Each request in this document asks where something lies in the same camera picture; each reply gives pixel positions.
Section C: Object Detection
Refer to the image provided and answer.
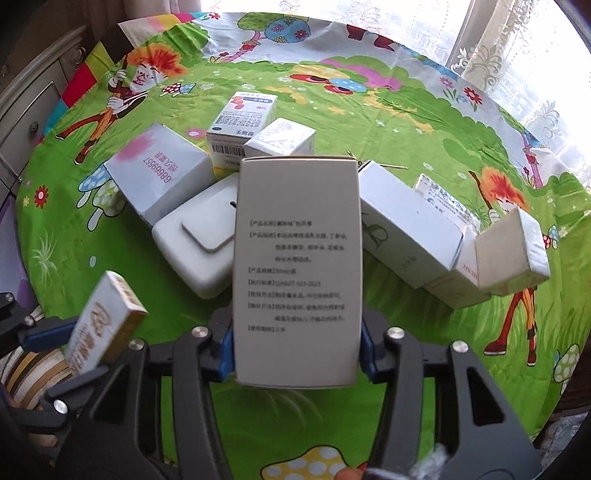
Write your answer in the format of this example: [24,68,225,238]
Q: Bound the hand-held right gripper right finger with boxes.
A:
[358,309,543,480]

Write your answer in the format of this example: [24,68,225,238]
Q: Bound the large white box pink print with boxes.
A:
[104,122,211,228]

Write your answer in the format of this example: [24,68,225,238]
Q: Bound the small plain white box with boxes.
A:
[243,118,317,160]

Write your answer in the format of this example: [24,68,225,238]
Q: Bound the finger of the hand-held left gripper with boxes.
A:
[39,362,125,430]
[0,293,79,358]

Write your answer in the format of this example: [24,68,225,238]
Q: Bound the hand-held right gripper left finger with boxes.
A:
[60,308,241,480]

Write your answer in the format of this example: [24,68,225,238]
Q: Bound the tall white box black text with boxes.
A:
[232,156,363,387]

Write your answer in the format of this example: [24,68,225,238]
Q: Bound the grey wooden dresser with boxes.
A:
[0,25,88,185]

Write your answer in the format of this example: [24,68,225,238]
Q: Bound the white box red print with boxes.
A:
[424,225,492,309]

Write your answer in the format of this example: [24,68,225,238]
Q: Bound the white rounded plastic case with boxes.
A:
[151,173,241,300]

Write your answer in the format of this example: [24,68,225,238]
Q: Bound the cartoon printed green bed sheet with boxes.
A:
[14,9,591,480]

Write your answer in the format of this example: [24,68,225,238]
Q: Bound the white medicine box with barcode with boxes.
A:
[206,91,279,177]

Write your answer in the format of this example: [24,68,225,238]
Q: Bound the striped cloth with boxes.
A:
[7,346,70,416]

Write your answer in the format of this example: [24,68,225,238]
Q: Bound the small white and gold box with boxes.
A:
[65,271,148,381]

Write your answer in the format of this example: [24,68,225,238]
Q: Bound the white box green print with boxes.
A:
[358,161,465,289]

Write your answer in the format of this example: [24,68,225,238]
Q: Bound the cream box with open flap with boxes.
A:
[475,208,551,297]

